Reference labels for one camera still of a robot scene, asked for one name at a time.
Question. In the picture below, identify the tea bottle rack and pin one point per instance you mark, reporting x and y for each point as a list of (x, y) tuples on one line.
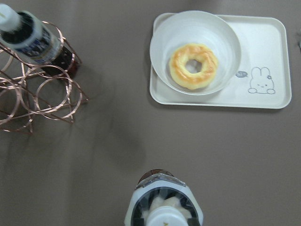
[(161, 199), (34, 43)]

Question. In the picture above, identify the cream tray bear drawing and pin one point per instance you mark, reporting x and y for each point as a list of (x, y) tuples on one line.
[(262, 79)]

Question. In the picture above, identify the tea bottle front rack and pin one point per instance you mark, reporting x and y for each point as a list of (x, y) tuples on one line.
[(34, 43)]

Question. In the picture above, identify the white round plate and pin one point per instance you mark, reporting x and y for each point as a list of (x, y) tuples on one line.
[(173, 30)]

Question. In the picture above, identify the glazed ring donut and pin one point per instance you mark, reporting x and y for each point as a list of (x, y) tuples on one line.
[(193, 66)]

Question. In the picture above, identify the copper wire bottle rack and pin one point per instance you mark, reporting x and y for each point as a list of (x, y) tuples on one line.
[(27, 91)]

